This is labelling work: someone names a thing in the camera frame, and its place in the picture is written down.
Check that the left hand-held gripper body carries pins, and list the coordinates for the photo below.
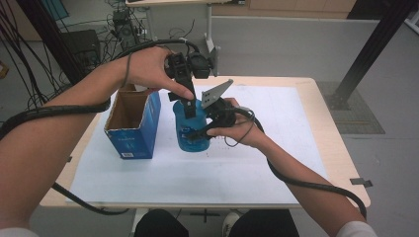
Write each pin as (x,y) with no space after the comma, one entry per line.
(197,65)

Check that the person's right hand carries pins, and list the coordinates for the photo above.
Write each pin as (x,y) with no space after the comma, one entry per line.
(247,131)

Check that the blue cardboard box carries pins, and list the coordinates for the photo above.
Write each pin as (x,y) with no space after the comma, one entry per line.
(131,140)

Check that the blue plastic bottle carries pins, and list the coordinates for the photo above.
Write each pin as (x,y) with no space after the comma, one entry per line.
(194,144)

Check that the person's left leg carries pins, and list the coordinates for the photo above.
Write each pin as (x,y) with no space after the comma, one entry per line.
(161,225)

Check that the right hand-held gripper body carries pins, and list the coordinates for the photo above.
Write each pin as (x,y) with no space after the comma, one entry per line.
(224,113)

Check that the person's white sleeve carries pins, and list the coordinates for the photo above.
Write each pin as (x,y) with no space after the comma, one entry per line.
(16,233)
(357,230)

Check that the white desk frame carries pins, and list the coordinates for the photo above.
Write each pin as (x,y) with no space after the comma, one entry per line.
(209,29)

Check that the black metal post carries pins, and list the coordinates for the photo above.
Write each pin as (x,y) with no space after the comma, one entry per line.
(56,42)
(375,42)

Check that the white table mat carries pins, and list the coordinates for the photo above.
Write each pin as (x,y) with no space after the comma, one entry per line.
(204,177)

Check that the person's right leg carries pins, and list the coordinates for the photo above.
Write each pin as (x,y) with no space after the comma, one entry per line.
(267,225)

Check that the black equipment case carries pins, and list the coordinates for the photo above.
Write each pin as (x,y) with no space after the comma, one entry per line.
(80,44)

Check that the person's leg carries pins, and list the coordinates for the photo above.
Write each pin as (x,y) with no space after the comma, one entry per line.
(267,225)
(161,225)

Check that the person's left hand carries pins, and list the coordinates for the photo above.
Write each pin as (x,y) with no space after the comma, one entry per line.
(148,69)

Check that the computer tower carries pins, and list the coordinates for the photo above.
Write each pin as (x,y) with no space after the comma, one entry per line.
(125,28)

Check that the dark grey floor mat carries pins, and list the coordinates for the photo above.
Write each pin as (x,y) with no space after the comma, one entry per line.
(359,115)

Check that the wooden cabinet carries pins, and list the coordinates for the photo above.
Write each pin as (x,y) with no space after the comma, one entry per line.
(283,8)

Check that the white shoe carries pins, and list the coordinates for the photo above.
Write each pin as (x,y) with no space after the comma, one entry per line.
(230,223)

